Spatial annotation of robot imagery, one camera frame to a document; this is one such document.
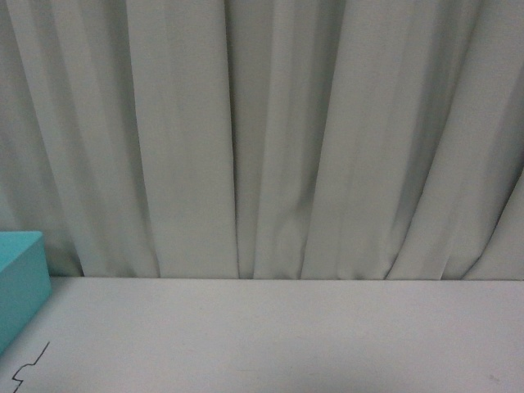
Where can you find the turquoise plastic storage box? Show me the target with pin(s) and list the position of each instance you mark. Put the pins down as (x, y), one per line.
(25, 281)

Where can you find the grey pleated curtain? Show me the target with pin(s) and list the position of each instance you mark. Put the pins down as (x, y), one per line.
(266, 139)

